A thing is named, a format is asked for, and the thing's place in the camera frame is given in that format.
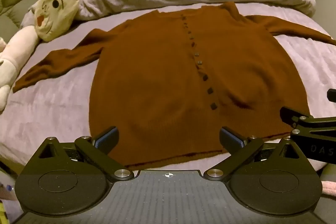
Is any lilac bed sheet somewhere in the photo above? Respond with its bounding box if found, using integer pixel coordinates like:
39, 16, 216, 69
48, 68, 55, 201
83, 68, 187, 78
0, 0, 336, 189

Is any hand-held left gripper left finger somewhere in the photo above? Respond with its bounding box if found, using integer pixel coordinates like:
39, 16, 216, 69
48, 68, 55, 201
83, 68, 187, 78
39, 126, 134, 181

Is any brown knit cardigan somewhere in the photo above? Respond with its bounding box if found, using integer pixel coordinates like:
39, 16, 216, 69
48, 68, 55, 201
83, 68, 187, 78
12, 1, 336, 169

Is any cream plush toy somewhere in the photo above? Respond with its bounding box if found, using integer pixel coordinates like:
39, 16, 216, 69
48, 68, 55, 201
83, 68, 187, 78
0, 0, 80, 112

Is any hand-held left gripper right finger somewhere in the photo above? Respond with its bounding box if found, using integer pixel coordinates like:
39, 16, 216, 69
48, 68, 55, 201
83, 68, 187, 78
203, 126, 303, 181

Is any pink fluffy cloth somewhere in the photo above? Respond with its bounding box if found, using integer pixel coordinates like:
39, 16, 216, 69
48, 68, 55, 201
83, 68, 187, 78
322, 180, 336, 196

